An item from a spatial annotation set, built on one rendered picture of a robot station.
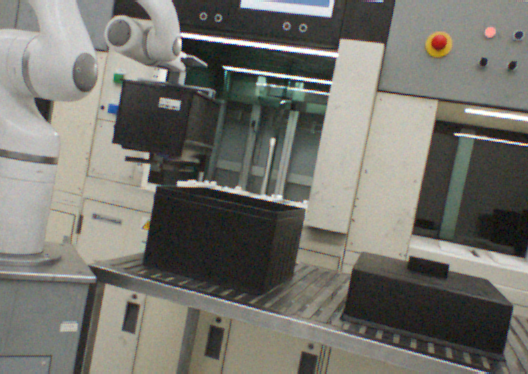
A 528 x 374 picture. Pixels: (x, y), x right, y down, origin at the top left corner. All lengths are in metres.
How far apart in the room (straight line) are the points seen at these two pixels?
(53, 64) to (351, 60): 0.83
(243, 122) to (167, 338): 1.20
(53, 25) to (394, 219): 1.00
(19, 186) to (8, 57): 0.23
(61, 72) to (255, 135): 1.59
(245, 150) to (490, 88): 1.28
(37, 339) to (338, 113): 0.95
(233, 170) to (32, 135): 1.62
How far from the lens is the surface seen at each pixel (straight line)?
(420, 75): 1.59
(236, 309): 1.02
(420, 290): 1.05
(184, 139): 1.45
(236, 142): 2.62
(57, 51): 1.05
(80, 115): 1.92
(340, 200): 1.53
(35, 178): 1.09
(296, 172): 2.53
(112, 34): 1.34
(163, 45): 1.31
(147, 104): 1.51
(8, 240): 1.10
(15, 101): 1.14
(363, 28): 1.64
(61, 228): 1.95
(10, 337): 1.08
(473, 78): 1.59
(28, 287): 1.05
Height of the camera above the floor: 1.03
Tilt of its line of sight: 3 degrees down
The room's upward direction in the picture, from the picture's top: 11 degrees clockwise
